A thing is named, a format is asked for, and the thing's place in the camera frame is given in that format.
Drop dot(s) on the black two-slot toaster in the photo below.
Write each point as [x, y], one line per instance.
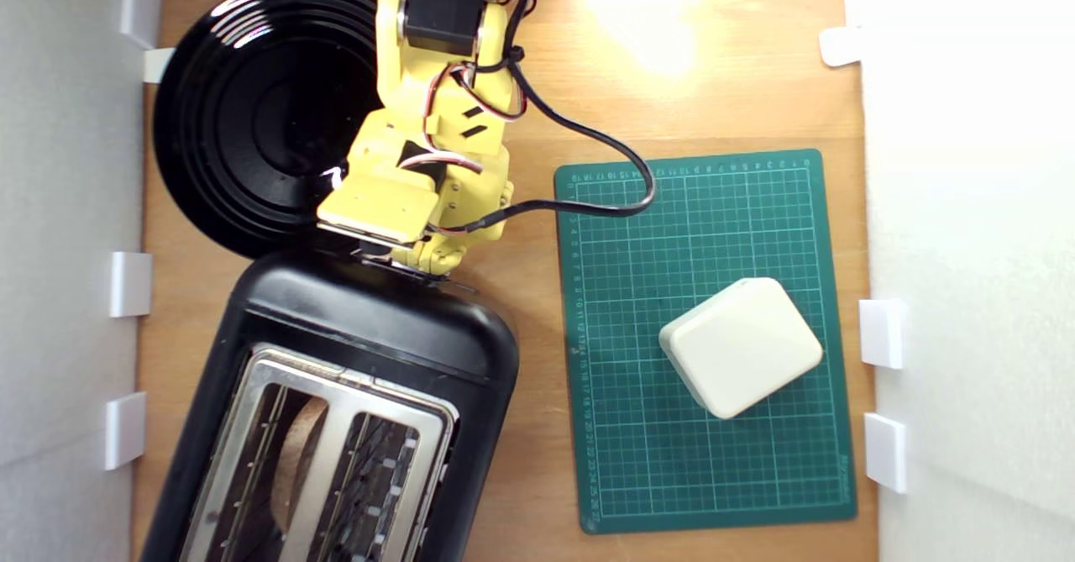
[369, 327]

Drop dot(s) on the black round plate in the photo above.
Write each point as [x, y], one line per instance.
[269, 117]

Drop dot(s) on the green cutting mat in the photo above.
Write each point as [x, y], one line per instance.
[714, 234]

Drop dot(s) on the brown bread slice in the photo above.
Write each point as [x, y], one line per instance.
[296, 461]

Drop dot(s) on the white block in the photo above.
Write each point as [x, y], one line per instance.
[739, 348]

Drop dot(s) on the gripper camera on yellow mount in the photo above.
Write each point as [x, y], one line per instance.
[378, 205]

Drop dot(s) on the white wall clip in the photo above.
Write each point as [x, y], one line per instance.
[156, 65]
[886, 453]
[130, 284]
[124, 430]
[138, 9]
[882, 333]
[840, 45]

